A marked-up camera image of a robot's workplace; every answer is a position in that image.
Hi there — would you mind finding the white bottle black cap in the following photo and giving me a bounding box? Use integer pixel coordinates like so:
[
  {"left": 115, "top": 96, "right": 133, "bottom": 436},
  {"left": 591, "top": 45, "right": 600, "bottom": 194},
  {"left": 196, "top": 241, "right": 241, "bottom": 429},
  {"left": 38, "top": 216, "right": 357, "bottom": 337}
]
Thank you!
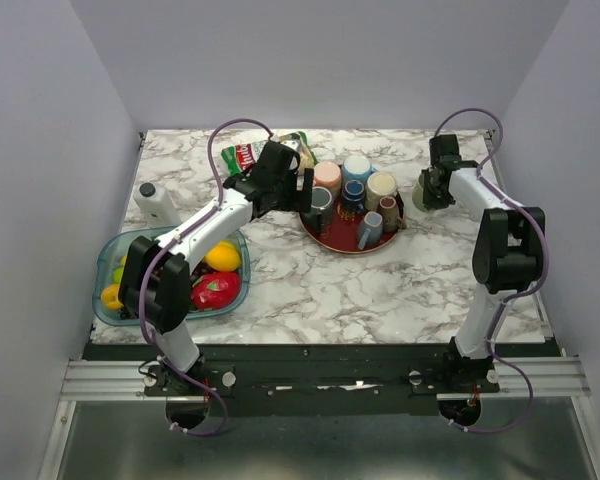
[{"left": 133, "top": 182, "right": 181, "bottom": 228}]

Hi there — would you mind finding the yellow orange pepper toy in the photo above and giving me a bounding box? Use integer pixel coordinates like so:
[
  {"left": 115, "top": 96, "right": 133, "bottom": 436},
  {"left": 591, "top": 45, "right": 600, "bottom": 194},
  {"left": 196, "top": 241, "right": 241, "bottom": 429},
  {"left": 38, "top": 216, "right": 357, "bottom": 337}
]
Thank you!
[{"left": 100, "top": 284, "right": 124, "bottom": 311}]

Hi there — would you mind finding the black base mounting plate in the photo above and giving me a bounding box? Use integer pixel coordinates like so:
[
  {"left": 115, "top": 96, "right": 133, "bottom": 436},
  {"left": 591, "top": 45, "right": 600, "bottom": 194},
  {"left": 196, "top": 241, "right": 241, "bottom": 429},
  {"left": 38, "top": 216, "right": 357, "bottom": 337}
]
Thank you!
[{"left": 79, "top": 342, "right": 563, "bottom": 427}]

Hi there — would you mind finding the pink mug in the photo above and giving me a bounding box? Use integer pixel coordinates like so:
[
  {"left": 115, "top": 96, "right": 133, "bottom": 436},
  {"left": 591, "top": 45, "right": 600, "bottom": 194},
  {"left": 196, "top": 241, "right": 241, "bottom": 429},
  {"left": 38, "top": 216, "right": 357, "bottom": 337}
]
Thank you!
[{"left": 313, "top": 161, "right": 342, "bottom": 200}]

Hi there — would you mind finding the green lime toy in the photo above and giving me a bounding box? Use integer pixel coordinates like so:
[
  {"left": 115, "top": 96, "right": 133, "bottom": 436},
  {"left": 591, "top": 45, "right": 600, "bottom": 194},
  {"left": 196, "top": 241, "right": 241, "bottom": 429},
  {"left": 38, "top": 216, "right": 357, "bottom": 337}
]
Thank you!
[{"left": 112, "top": 266, "right": 124, "bottom": 285}]

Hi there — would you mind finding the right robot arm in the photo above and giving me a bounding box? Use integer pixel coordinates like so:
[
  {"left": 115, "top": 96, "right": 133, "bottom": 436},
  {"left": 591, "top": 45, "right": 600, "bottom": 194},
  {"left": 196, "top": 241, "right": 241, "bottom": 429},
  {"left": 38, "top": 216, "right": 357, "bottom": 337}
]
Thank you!
[{"left": 413, "top": 134, "right": 547, "bottom": 392}]

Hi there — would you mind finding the yellow lemon toy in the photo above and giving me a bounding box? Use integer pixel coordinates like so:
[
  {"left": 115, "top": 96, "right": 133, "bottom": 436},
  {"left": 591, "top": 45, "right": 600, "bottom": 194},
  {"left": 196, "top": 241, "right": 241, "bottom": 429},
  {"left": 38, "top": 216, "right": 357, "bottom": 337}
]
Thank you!
[{"left": 204, "top": 240, "right": 242, "bottom": 272}]

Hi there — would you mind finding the red dragon fruit toy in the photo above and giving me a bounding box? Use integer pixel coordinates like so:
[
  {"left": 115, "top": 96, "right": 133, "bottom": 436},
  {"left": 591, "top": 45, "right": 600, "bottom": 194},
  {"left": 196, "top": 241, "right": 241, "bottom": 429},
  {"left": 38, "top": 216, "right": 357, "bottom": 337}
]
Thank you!
[{"left": 190, "top": 272, "right": 241, "bottom": 311}]

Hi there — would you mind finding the clear blue fruit container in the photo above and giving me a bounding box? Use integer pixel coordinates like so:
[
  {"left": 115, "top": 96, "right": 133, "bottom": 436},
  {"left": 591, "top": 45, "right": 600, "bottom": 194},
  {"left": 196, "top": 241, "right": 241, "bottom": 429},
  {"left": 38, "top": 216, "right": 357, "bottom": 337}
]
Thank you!
[{"left": 92, "top": 227, "right": 251, "bottom": 326}]

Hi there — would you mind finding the brown striped stoneware mug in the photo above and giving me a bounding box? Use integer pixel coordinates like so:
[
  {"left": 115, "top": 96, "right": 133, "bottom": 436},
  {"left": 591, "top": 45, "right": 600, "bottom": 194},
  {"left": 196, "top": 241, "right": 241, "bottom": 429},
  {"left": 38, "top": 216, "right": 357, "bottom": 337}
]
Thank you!
[{"left": 377, "top": 196, "right": 406, "bottom": 233}]

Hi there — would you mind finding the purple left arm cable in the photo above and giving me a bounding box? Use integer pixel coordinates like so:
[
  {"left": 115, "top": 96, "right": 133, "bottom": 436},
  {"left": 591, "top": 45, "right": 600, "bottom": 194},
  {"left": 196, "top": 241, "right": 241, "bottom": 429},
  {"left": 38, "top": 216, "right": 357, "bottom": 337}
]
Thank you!
[{"left": 138, "top": 117, "right": 281, "bottom": 438}]

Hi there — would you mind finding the aluminium frame rail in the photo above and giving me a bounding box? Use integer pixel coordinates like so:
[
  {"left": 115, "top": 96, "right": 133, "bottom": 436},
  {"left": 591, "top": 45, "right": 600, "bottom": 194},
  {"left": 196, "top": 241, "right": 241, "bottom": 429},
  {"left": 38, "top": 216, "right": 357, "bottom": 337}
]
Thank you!
[{"left": 60, "top": 357, "right": 591, "bottom": 403}]

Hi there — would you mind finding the cream mug black handle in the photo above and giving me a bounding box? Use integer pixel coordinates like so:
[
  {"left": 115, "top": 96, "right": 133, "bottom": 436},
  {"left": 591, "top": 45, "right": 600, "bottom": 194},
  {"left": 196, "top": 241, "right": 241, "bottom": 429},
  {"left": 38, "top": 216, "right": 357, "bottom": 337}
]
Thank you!
[{"left": 365, "top": 172, "right": 398, "bottom": 211}]

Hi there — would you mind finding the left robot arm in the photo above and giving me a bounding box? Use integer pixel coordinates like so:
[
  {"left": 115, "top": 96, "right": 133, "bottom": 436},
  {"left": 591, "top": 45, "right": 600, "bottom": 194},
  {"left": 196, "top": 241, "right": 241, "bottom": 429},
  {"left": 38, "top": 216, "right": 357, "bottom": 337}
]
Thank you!
[{"left": 118, "top": 140, "right": 313, "bottom": 395}]

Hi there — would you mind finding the grey-blue textured mug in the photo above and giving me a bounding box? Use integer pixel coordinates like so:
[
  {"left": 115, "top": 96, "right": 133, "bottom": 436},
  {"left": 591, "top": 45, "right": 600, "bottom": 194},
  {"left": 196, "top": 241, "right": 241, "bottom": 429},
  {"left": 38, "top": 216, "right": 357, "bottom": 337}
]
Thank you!
[{"left": 356, "top": 211, "right": 383, "bottom": 251}]

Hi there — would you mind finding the green chips bag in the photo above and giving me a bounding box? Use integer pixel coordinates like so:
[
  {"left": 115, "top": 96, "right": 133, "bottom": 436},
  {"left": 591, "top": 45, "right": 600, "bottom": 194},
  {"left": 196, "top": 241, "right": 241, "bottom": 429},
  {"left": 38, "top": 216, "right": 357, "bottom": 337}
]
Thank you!
[{"left": 221, "top": 131, "right": 318, "bottom": 175}]

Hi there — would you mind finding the dark teal mug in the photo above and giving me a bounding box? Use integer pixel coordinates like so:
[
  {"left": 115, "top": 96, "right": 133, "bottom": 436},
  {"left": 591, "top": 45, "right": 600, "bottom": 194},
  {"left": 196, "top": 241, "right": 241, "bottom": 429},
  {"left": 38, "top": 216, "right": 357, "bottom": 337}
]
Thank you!
[{"left": 304, "top": 186, "right": 334, "bottom": 236}]

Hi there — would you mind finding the round red lacquer tray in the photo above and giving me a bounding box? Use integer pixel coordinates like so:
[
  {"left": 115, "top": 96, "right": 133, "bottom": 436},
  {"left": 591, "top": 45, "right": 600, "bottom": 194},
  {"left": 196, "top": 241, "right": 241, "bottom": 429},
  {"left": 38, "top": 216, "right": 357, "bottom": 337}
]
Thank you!
[{"left": 300, "top": 193, "right": 398, "bottom": 254}]

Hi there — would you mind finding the light blue mug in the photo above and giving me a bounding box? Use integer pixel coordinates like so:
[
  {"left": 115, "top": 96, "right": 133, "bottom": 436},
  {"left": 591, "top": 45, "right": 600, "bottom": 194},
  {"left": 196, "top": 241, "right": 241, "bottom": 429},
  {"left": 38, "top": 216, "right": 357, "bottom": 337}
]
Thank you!
[{"left": 341, "top": 155, "right": 378, "bottom": 186}]

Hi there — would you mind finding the light green mug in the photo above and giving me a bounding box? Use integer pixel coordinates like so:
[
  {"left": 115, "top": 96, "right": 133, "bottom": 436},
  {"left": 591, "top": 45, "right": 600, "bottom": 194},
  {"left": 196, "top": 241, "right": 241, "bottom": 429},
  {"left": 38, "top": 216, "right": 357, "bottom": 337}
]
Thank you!
[{"left": 411, "top": 172, "right": 428, "bottom": 213}]

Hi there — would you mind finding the dark blue glazed mug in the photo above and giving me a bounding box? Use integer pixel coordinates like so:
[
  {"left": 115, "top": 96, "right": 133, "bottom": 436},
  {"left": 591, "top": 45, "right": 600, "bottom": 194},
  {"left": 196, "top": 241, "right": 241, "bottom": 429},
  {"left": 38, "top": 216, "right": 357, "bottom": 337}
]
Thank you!
[{"left": 340, "top": 180, "right": 365, "bottom": 215}]

